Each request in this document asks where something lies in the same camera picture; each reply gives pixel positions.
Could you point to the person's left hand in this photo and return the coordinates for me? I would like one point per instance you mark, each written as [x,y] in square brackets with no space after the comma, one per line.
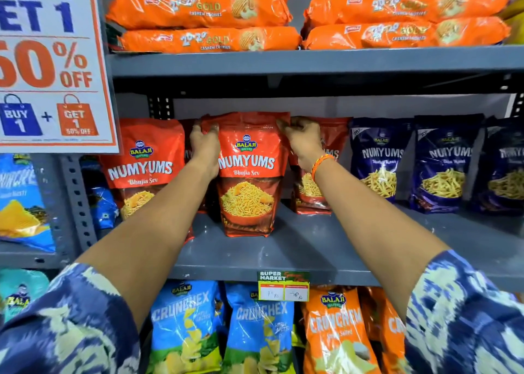
[206,150]

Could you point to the person's right hand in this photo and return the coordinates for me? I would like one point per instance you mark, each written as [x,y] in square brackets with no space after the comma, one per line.
[305,146]

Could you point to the person's left fingers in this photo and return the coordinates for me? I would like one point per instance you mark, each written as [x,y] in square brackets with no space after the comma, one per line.
[204,133]

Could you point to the person's right fingers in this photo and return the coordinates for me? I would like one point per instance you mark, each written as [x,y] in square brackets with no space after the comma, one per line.
[297,125]

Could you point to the person's right forearm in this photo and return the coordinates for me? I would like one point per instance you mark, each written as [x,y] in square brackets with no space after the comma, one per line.
[368,230]

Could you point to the person's left forearm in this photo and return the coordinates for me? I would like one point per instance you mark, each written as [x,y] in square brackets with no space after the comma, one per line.
[159,230]

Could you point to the navy snack pouch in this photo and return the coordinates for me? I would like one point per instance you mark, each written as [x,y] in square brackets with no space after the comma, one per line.
[380,157]
[446,161]
[505,165]

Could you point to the orange cookie pack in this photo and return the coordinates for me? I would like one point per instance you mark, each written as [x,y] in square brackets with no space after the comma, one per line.
[196,10]
[405,34]
[405,4]
[208,40]

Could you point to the grey metal shelf rack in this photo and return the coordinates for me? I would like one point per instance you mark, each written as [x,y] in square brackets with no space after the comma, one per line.
[311,247]

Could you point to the small blue snack bag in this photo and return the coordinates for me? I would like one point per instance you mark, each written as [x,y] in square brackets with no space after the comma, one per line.
[100,206]

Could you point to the shelf price label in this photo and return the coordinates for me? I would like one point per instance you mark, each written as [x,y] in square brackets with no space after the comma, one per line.
[283,286]

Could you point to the white orange-bordered offer sign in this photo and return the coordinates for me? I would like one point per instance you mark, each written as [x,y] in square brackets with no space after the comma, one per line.
[49,62]

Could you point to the blue green chips bag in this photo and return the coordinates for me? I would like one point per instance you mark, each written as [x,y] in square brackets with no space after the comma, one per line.
[260,328]
[186,328]

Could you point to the large blue chips bag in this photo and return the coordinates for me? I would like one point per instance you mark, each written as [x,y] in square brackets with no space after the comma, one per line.
[20,206]

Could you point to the orange chips bag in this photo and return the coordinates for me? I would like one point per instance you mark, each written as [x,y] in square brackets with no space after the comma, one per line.
[337,332]
[391,328]

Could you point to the blue patterned left sleeve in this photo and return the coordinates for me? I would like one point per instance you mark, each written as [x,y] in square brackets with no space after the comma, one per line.
[69,324]

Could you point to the blue patterned sleeve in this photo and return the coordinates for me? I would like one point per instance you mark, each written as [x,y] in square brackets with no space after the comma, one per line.
[69,324]
[466,320]

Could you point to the teal chips bag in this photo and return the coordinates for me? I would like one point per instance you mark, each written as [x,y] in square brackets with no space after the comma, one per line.
[20,294]

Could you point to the blue patterned right sleeve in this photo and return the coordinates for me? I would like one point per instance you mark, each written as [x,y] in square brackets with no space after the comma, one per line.
[466,320]

